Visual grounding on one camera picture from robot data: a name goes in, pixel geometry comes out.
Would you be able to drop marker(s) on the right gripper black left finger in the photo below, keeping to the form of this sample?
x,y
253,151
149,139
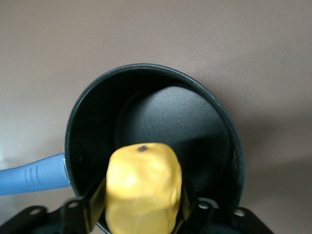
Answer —
x,y
95,202

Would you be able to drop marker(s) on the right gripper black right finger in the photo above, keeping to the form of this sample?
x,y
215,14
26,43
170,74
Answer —
x,y
187,202

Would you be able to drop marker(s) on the yellow potato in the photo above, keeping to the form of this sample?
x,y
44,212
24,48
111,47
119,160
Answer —
x,y
143,187

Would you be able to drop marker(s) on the brown table cover sheet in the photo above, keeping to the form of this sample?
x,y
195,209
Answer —
x,y
73,48

